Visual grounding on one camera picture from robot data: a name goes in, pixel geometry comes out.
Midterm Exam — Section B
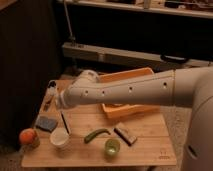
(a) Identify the green cucumber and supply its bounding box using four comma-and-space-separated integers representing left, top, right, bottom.
84, 129, 111, 144

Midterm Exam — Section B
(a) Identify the blue sponge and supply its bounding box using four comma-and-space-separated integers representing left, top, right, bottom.
35, 116, 58, 132

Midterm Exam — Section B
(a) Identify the dark wooden spatula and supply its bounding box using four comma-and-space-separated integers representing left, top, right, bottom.
43, 96, 53, 111

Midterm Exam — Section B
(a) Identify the metal stand pole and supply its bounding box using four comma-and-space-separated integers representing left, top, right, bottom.
63, 0, 76, 46

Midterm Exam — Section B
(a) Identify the grey metal case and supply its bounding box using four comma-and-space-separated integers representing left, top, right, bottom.
62, 42, 213, 70

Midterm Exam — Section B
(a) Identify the white paper cup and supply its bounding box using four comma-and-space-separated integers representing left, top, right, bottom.
50, 127, 70, 148

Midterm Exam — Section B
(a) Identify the dark brown rectangular block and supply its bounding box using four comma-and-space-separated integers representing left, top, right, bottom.
114, 127, 137, 146

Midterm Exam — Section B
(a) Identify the orange plastic bin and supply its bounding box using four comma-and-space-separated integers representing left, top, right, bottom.
100, 67, 159, 119

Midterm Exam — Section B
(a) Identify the green plastic cup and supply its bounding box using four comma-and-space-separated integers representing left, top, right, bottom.
105, 139, 120, 157

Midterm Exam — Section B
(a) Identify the orange peach fruit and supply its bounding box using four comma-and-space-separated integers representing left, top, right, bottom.
19, 128, 37, 145

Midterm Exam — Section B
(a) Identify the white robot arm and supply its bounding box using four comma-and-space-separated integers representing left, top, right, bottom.
56, 67, 213, 171

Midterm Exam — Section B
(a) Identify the wooden shelf with clutter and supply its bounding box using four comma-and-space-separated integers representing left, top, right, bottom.
56, 0, 213, 19

